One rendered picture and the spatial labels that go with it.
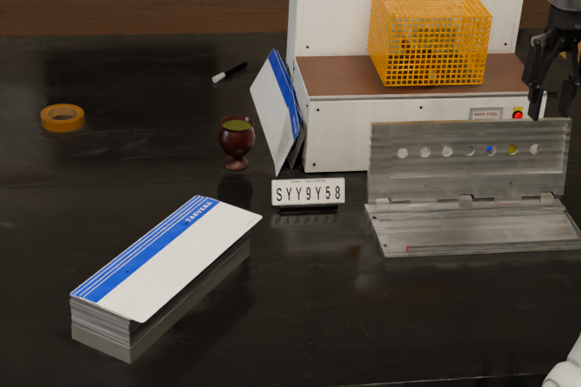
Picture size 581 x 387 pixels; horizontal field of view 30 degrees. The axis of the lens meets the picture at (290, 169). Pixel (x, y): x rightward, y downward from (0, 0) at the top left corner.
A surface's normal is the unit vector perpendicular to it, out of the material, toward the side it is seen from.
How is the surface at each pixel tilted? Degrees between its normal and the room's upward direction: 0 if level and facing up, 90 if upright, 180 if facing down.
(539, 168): 80
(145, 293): 0
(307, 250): 0
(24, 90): 0
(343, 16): 90
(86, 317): 90
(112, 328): 90
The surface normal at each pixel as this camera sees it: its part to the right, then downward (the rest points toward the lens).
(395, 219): 0.05, -0.86
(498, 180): 0.15, 0.34
